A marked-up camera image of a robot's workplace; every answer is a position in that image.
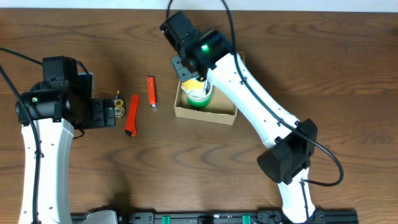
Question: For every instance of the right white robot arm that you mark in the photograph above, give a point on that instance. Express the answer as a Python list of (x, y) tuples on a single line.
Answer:
[(286, 160)]

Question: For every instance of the green tape roll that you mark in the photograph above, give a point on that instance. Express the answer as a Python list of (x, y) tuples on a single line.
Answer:
[(198, 102)]

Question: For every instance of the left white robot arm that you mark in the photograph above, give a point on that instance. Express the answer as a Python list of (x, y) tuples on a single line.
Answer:
[(49, 114)]

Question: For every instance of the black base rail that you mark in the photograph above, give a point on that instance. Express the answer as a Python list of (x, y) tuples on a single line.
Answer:
[(267, 216)]

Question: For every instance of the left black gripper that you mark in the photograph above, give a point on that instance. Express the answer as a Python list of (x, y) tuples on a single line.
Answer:
[(104, 112)]

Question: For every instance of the cardboard box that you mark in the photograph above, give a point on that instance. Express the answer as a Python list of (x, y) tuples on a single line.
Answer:
[(219, 110)]

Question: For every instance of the yellow sticky note pad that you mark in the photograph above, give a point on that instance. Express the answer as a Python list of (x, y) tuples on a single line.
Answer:
[(195, 88)]

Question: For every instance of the orange lighter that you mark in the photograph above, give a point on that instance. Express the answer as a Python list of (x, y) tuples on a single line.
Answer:
[(151, 91)]

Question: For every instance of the orange utility knife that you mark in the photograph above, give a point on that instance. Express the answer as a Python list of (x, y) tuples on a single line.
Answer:
[(130, 127)]

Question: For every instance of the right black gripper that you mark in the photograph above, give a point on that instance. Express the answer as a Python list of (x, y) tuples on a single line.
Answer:
[(181, 68)]

